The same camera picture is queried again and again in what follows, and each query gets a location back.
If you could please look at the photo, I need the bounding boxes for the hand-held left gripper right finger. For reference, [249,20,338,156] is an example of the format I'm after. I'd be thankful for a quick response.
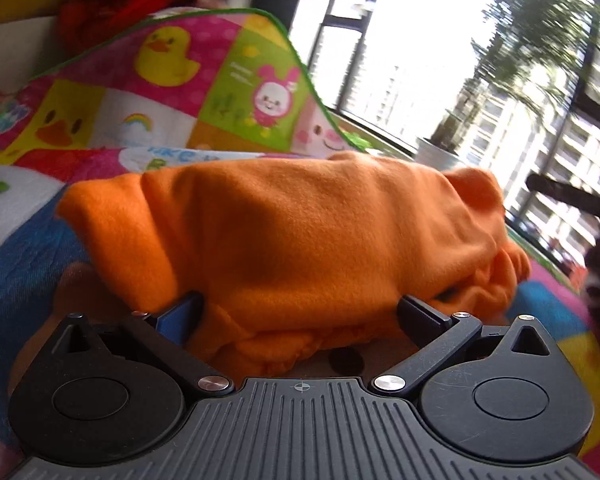
[372,294,557,402]

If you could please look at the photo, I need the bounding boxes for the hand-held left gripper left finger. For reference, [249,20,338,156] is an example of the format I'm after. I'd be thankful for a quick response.
[54,292,234,396]

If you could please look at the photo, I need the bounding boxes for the orange fleece garment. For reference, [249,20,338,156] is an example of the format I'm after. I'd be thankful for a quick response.
[57,150,534,377]

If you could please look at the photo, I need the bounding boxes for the white plant pot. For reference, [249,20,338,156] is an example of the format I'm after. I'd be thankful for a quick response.
[414,136,470,172]

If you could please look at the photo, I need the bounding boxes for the colourful cartoon printed blanket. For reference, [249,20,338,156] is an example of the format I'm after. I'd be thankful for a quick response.
[0,7,600,476]

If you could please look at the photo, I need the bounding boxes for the green palm plant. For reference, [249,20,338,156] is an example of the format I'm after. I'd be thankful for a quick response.
[430,0,600,157]

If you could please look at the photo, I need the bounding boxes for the black window frame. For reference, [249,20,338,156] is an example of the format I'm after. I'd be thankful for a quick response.
[252,0,600,171]

